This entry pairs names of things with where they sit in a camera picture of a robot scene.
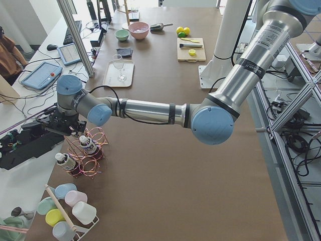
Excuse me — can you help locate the pink bowl with ice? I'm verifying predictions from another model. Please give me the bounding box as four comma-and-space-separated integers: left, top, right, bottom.
128, 22, 150, 40

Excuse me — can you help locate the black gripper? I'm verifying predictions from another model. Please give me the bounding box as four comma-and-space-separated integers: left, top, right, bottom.
36, 107, 87, 136

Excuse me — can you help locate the black equipment case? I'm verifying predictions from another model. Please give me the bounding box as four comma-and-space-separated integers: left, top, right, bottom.
1, 121, 64, 170

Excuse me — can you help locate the green plastic cup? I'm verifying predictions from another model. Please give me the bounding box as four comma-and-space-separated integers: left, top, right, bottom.
37, 196, 57, 215

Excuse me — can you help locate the green bowl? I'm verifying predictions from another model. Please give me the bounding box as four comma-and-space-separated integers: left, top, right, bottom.
115, 29, 129, 41

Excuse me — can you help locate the pink plastic cup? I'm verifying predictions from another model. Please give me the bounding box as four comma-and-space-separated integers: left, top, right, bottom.
64, 190, 88, 207

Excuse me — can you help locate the clear wine glass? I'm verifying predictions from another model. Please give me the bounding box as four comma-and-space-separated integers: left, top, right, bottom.
112, 54, 126, 82

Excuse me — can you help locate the aluminium frame post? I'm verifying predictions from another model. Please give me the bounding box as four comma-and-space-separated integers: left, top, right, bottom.
57, 0, 94, 77

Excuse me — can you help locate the white wire cup rack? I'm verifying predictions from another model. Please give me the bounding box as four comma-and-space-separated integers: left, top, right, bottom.
45, 184, 100, 241

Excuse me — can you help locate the white plastic cup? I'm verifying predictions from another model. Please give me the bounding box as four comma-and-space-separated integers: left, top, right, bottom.
72, 201, 97, 225

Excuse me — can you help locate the blue teach pendant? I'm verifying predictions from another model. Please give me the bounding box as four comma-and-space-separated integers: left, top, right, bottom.
57, 43, 81, 66
21, 62, 63, 90

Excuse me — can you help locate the yellow knife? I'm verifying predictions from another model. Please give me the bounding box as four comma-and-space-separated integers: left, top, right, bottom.
180, 38, 200, 43

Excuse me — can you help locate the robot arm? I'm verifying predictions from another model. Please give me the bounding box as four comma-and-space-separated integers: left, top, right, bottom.
37, 1, 320, 145

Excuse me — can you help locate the black keyboard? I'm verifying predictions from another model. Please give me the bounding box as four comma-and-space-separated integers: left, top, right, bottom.
63, 20, 83, 46

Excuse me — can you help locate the tea bottle white cap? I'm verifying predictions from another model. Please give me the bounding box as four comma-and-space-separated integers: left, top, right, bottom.
79, 135, 99, 156

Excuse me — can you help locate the black muddler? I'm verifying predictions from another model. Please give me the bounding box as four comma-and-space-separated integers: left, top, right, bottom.
179, 43, 203, 48

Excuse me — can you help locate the yellow plastic cup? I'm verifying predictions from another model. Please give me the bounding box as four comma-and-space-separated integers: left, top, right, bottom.
45, 208, 65, 227

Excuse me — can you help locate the cream rabbit tray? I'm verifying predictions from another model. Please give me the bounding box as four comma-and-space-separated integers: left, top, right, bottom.
102, 60, 134, 88

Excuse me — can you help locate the white power strip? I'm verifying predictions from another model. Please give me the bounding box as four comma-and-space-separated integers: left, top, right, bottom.
271, 94, 284, 108

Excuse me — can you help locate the wooden cutting board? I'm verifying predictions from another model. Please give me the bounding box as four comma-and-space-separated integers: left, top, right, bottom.
177, 38, 206, 62

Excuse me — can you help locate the grey blue plastic cup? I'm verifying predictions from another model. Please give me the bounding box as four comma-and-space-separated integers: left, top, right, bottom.
52, 221, 76, 241

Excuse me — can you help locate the yellow lemon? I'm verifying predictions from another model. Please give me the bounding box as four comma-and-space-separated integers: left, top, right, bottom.
176, 26, 184, 34

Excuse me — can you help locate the wooden rack handle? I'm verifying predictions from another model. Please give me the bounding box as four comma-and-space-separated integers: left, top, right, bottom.
45, 184, 76, 231

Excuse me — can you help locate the metal ice scoop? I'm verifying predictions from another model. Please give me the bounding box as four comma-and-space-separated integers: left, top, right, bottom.
150, 23, 174, 31

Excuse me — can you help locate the aluminium frame rail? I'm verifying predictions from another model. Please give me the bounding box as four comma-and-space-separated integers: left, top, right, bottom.
249, 44, 320, 240

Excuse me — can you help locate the black computer mouse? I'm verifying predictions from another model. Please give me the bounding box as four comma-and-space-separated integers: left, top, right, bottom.
47, 44, 58, 51

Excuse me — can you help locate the grey folded cloth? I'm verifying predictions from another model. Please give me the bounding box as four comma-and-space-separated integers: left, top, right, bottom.
116, 48, 133, 58

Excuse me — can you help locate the copper wire bottle basket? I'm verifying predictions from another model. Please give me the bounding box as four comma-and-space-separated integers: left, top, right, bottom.
65, 127, 109, 178

